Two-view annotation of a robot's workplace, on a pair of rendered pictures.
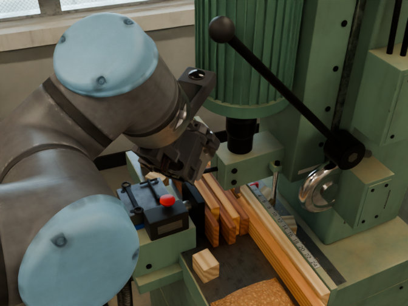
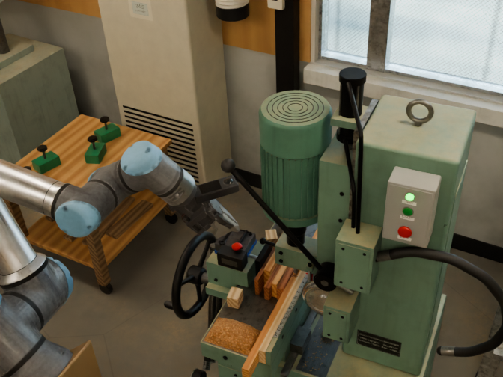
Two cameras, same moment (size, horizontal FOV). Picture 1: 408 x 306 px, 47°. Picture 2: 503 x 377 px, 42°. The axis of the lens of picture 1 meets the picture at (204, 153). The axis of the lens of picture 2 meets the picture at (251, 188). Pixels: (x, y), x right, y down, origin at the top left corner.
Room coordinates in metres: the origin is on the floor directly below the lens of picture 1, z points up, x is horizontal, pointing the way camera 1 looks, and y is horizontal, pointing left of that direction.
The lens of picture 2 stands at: (-0.19, -1.04, 2.33)
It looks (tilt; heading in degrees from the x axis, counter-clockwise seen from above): 38 degrees down; 51
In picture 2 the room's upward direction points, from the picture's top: 3 degrees counter-clockwise
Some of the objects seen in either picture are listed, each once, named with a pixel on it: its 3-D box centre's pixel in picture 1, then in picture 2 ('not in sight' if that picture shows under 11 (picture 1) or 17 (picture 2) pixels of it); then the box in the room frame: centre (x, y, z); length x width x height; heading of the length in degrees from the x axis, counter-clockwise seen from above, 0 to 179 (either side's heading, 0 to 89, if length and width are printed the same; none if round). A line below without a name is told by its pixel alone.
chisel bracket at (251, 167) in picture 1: (247, 163); (302, 255); (0.76, -0.09, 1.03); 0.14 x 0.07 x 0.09; 115
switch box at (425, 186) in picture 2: not in sight; (410, 207); (0.76, -0.42, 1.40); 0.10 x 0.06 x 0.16; 115
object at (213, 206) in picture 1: (197, 192); (278, 258); (0.77, 0.01, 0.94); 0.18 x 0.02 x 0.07; 25
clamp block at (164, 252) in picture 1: (153, 229); (236, 262); (0.68, 0.11, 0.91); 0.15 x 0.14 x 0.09; 25
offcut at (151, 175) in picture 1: (157, 181); (271, 238); (0.82, 0.11, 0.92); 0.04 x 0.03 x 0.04; 55
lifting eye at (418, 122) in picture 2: not in sight; (419, 112); (0.87, -0.34, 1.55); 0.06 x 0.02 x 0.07; 115
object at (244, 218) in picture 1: (224, 198); (291, 272); (0.76, -0.05, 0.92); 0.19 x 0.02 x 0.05; 25
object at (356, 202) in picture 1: (359, 189); (340, 313); (0.69, -0.31, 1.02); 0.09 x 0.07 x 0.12; 25
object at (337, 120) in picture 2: not in sight; (352, 106); (0.81, -0.20, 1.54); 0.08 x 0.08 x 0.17; 25
